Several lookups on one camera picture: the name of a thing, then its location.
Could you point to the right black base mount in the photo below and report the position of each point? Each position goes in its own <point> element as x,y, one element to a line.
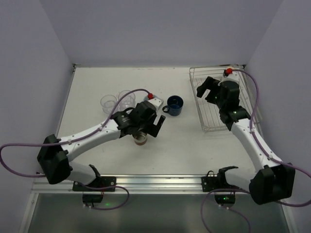
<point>218,181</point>

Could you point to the wire dish rack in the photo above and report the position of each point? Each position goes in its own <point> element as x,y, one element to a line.
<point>211,117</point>

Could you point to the clear faceted glass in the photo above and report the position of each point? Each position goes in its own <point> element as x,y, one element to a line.
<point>128,101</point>

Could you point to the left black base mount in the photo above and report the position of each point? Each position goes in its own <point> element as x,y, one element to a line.
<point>98,182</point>

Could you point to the brown banded cup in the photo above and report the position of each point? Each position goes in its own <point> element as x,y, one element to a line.
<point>140,138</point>

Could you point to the dark blue mug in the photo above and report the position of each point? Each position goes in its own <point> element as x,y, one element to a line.
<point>174,105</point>

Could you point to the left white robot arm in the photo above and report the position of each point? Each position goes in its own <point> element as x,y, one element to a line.
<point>56,156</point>

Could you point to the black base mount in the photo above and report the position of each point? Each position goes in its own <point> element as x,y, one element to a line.
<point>98,182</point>
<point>218,181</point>

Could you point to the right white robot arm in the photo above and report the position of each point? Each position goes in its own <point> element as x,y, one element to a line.
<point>272,181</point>

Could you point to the aluminium mounting rail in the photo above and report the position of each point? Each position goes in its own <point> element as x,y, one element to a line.
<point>135,184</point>

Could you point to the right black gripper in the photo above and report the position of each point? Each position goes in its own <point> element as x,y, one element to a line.
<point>211,88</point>

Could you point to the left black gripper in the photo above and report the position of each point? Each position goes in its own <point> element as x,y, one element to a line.
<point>150,124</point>

